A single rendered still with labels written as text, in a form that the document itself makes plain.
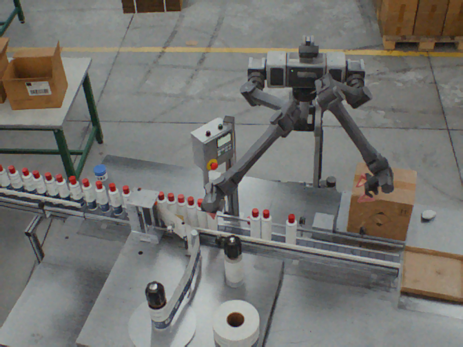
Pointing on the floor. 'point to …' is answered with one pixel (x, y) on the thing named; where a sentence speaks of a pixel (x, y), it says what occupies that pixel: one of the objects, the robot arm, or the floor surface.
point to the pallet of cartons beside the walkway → (419, 22)
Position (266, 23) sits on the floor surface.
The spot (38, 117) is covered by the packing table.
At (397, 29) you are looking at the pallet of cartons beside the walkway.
